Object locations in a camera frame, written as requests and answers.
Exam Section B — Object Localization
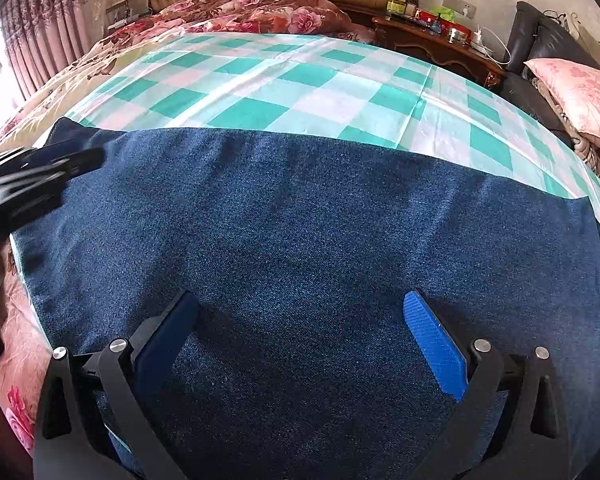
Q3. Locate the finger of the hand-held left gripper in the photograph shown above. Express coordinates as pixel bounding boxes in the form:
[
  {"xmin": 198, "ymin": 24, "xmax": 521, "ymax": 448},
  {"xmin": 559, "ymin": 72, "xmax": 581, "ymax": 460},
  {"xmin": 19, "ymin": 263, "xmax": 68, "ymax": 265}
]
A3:
[{"xmin": 22, "ymin": 141, "xmax": 106, "ymax": 181}]

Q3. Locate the large pink satin pillow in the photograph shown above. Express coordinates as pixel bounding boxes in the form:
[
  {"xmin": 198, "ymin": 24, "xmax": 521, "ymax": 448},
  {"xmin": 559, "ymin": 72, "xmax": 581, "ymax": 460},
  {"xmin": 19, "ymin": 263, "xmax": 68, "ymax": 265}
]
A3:
[{"xmin": 522, "ymin": 57, "xmax": 600, "ymax": 148}]

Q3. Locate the black leather chair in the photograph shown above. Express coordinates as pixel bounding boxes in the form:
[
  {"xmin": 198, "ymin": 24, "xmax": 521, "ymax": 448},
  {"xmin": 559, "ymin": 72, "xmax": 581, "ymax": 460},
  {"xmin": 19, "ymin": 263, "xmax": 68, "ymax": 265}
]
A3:
[{"xmin": 497, "ymin": 1, "xmax": 600, "ymax": 148}]

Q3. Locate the pink floral curtain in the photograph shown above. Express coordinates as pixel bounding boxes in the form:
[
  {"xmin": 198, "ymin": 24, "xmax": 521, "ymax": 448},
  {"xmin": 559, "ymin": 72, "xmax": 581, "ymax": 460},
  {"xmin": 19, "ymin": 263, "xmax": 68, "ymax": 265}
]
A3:
[{"xmin": 0, "ymin": 0, "xmax": 111, "ymax": 101}]

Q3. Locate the red floral quilt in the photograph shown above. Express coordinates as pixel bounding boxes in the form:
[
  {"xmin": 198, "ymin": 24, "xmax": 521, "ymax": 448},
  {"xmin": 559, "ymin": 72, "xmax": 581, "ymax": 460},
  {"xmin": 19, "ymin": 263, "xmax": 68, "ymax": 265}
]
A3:
[{"xmin": 100, "ymin": 0, "xmax": 376, "ymax": 48}]

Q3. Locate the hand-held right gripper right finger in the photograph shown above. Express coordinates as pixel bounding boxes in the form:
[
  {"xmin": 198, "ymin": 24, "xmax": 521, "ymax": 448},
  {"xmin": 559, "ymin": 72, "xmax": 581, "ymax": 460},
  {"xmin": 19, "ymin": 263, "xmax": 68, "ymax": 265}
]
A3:
[{"xmin": 402, "ymin": 289, "xmax": 573, "ymax": 480}]

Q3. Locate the grey wall socket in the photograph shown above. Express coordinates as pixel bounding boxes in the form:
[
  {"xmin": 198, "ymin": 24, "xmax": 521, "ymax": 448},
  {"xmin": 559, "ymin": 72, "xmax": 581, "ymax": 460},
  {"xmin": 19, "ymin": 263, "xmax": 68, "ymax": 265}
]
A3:
[{"xmin": 442, "ymin": 0, "xmax": 477, "ymax": 17}]

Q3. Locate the dark wooden nightstand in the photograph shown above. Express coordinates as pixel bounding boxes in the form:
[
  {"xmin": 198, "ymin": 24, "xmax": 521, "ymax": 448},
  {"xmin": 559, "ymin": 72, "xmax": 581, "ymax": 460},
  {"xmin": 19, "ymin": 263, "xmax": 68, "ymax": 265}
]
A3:
[{"xmin": 371, "ymin": 14, "xmax": 506, "ymax": 92}]

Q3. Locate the dark blue towel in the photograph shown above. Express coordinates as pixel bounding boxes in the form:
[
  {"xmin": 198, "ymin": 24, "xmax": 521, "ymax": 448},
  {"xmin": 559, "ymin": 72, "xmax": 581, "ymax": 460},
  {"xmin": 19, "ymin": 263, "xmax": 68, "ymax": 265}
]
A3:
[{"xmin": 10, "ymin": 117, "xmax": 600, "ymax": 480}]

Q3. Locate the green white checked cloth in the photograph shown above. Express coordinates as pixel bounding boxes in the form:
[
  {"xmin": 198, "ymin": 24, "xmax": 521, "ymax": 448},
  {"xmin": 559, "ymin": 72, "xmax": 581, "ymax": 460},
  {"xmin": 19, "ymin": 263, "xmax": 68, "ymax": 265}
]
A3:
[{"xmin": 55, "ymin": 31, "xmax": 600, "ymax": 241}]

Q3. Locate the white power strip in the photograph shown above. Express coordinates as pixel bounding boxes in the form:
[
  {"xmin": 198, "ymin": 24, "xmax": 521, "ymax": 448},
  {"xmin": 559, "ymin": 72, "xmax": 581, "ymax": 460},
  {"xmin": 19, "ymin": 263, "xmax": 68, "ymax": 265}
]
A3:
[{"xmin": 472, "ymin": 25, "xmax": 511, "ymax": 66}]

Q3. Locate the folded plaid blanket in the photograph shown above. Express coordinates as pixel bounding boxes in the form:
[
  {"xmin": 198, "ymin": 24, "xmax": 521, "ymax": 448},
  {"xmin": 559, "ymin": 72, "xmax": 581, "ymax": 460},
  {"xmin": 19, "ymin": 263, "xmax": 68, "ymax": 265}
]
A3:
[{"xmin": 535, "ymin": 80, "xmax": 600, "ymax": 201}]

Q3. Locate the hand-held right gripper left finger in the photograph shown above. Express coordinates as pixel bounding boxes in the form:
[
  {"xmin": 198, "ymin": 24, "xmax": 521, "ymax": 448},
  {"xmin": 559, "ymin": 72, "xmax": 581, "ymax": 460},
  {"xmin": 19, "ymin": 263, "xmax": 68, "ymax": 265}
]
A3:
[{"xmin": 32, "ymin": 290, "xmax": 201, "ymax": 480}]

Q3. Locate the beige floral bedsheet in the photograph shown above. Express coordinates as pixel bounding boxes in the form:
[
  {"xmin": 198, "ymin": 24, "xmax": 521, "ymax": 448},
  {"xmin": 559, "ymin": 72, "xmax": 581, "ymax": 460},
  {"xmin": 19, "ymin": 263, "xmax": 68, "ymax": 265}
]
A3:
[{"xmin": 0, "ymin": 27, "xmax": 181, "ymax": 456}]

